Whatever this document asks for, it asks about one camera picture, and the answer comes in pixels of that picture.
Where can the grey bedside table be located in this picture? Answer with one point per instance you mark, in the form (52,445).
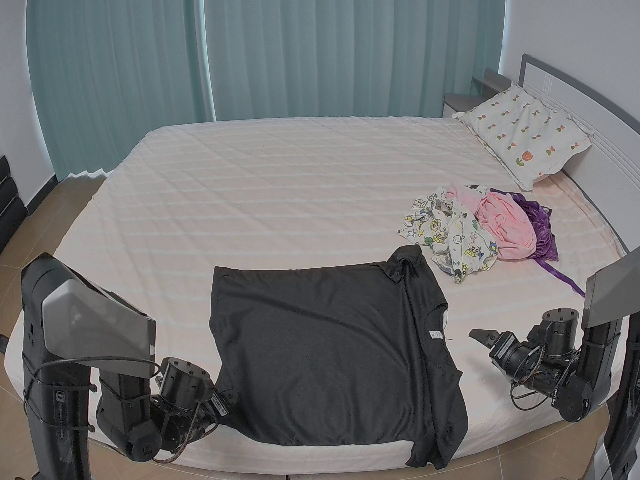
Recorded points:
(462,104)

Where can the black chest of drawers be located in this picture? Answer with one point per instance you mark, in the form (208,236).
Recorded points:
(10,203)

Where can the white printed pillow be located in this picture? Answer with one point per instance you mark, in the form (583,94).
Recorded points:
(525,133)

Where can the purple garment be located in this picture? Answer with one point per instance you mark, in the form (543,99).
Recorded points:
(542,233)

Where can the black T-shirt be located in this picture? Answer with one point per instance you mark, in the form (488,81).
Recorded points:
(325,348)

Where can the white printed pyjama garment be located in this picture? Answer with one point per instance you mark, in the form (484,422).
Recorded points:
(450,238)

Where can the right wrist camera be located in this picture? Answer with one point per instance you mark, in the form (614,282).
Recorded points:
(536,335)

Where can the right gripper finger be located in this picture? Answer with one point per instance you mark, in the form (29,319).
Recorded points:
(487,339)

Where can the pink garment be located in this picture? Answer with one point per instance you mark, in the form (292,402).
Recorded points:
(505,228)

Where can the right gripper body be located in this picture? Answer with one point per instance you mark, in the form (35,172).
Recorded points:
(510,353)

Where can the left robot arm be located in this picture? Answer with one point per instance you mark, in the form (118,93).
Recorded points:
(75,313)

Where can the bed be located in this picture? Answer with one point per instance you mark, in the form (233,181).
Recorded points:
(275,193)

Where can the blue-green curtain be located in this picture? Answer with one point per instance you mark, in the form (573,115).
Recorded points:
(350,43)
(120,68)

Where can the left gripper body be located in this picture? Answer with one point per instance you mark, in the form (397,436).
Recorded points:
(222,404)

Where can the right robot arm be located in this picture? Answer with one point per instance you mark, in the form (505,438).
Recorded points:
(607,288)

